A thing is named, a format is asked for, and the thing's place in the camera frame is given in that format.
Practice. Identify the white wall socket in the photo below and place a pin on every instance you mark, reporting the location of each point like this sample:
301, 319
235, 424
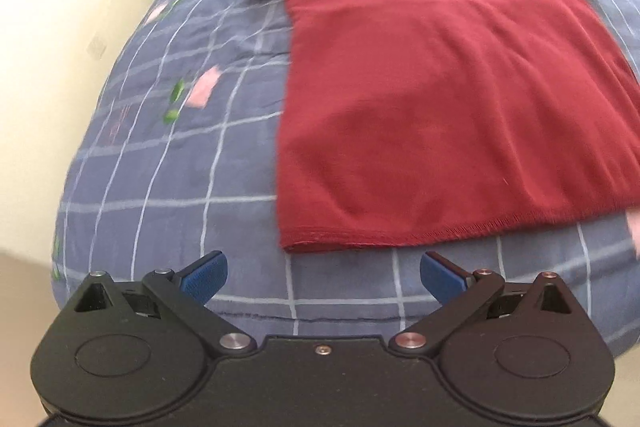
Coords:
96, 48

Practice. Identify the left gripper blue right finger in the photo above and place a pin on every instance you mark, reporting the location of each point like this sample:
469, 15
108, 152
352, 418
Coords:
464, 298

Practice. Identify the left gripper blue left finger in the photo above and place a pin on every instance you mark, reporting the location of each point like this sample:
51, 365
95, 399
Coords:
185, 294

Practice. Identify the red long-sleeve shirt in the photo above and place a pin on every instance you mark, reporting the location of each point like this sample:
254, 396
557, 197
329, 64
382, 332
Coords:
415, 122

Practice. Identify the blue plaid floral quilt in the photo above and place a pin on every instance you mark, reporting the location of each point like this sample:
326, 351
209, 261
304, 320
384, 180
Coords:
178, 160

